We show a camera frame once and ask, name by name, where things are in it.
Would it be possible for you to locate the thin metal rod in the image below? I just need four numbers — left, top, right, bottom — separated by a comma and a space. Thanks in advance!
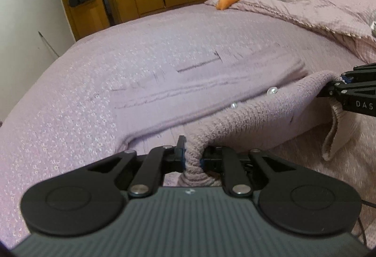
38, 31, 60, 59

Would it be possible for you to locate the lilac knitted sweater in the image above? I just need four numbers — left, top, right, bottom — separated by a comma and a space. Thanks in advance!
110, 48, 376, 240

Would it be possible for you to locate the pink checked quilt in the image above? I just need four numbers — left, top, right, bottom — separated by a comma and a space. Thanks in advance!
204, 0, 376, 64

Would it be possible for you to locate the pink floral bedspread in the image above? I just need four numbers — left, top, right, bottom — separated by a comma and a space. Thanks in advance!
1, 4, 361, 247

